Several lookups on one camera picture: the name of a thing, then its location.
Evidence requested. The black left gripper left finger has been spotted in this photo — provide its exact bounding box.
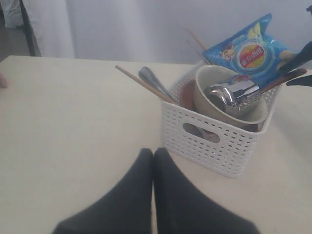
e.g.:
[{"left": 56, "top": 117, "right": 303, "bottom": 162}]
[{"left": 53, "top": 148, "right": 153, "bottom": 234}]

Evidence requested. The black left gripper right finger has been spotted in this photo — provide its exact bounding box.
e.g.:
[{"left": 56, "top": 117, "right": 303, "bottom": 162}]
[{"left": 154, "top": 148, "right": 254, "bottom": 234}]

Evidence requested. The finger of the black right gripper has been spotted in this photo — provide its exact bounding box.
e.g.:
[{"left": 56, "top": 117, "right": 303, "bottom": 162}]
[
  {"left": 277, "top": 41, "right": 312, "bottom": 74},
  {"left": 286, "top": 75, "right": 312, "bottom": 86}
]

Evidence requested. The red-brown wooden spoon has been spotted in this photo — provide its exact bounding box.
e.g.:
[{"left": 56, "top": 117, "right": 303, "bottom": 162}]
[{"left": 260, "top": 68, "right": 307, "bottom": 94}]

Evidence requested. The stainless steel cup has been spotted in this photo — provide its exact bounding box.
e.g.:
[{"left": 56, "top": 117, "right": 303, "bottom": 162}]
[{"left": 203, "top": 74, "right": 260, "bottom": 118}]

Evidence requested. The wooden chopstick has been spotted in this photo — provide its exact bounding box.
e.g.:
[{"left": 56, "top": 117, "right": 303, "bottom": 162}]
[
  {"left": 115, "top": 65, "right": 177, "bottom": 105},
  {"left": 186, "top": 28, "right": 207, "bottom": 51}
]

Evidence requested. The blue chips bag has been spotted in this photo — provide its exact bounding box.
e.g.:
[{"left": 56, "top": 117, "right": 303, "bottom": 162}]
[{"left": 202, "top": 13, "right": 296, "bottom": 88}]

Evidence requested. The white perforated plastic basket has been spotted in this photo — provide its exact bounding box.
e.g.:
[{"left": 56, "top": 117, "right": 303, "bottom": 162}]
[{"left": 161, "top": 61, "right": 280, "bottom": 178}]

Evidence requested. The white ceramic bowl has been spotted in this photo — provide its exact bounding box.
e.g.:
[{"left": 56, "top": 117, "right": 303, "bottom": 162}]
[{"left": 194, "top": 65, "right": 268, "bottom": 128}]

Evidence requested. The stainless steel fork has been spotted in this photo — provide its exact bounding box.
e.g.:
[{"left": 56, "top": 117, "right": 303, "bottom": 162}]
[{"left": 138, "top": 66, "right": 176, "bottom": 102}]

